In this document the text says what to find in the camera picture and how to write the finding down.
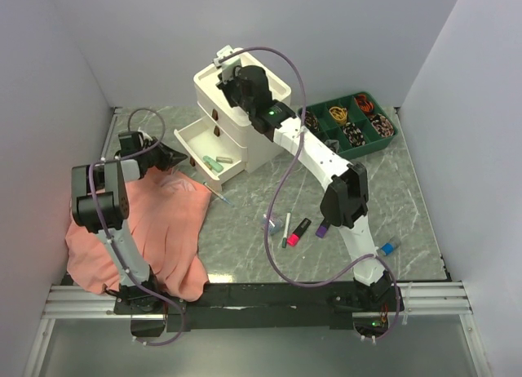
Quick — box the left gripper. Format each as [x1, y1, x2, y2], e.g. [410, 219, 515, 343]
[139, 136, 188, 172]

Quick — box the white drawer organizer box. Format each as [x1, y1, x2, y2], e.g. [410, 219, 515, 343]
[193, 52, 291, 172]

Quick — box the white drawer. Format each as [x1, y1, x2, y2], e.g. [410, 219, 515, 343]
[174, 117, 246, 191]

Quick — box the blue grey tape roll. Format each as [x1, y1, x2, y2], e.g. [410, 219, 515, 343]
[378, 237, 401, 256]

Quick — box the grey eraser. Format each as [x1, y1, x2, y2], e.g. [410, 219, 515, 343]
[215, 156, 233, 164]

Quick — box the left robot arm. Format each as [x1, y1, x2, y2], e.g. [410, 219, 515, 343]
[71, 131, 188, 314]

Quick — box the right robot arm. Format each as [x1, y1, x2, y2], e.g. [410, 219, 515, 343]
[216, 63, 392, 310]

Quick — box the pink fabric garment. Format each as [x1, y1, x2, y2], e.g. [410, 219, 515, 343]
[65, 169, 210, 301]

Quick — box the blue long nib marker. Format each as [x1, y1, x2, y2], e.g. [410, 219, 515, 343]
[203, 181, 234, 206]

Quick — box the green compartment tray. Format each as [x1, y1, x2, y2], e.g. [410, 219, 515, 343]
[305, 91, 398, 160]

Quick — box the white green-tipped marker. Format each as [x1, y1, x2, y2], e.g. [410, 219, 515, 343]
[281, 212, 291, 248]

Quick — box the pink black highlighter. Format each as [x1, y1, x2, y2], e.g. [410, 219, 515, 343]
[286, 218, 311, 246]

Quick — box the purple black highlighter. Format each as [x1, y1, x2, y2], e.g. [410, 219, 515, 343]
[316, 220, 330, 238]

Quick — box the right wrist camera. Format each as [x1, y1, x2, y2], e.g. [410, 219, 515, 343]
[213, 45, 241, 69]

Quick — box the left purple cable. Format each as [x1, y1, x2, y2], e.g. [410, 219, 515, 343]
[87, 109, 188, 348]

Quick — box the purple cable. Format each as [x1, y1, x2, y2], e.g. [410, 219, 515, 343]
[87, 109, 188, 348]
[218, 46, 409, 341]

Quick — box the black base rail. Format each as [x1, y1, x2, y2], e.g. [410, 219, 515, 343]
[60, 273, 453, 337]

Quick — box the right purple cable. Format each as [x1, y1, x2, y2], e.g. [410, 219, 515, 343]
[218, 46, 409, 341]

